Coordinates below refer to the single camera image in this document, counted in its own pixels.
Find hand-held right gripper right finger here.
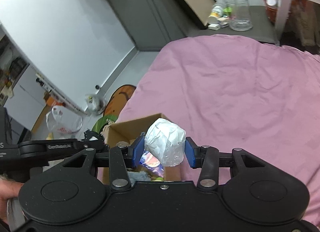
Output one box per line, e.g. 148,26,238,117
184,137,283,190

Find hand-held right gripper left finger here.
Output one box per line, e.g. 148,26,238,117
54,136,147,190

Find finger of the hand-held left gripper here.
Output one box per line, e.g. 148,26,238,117
19,139,110,162

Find blue card packet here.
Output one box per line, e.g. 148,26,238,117
140,151,166,180

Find grey-blue plush toy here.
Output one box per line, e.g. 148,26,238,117
127,169,151,182

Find brown cardboard box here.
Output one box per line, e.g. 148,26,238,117
97,113,184,185

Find black and white plush toy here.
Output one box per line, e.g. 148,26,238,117
84,129,108,147

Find person's left hand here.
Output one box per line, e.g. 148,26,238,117
0,181,24,223

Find white plastic shopping bag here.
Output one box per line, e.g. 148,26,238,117
46,105,83,140

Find green cartoon floor mat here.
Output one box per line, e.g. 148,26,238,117
91,115,118,135

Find orange cardboard box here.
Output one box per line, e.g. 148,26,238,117
45,94,61,109

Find white slim storage rack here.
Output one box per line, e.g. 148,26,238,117
35,72,88,118

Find orange cartoon floor mat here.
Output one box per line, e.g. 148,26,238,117
104,85,137,120

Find clear plastic trash bag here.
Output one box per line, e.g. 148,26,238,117
84,93,106,115

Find white cabinet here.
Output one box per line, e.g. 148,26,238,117
0,34,66,133

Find pink bed sheet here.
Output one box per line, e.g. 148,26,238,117
96,34,320,227

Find small white bottle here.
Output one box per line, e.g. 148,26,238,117
217,15,229,28

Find white jar yellow label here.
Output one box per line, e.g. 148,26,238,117
207,3,226,25

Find grey door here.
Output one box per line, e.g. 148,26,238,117
99,0,191,52

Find grey bed platform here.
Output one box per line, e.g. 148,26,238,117
186,5,281,46

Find large clear water jug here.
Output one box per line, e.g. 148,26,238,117
222,0,254,32

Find red basket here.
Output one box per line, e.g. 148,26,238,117
262,0,279,24

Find white desk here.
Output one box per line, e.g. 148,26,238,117
266,0,320,39

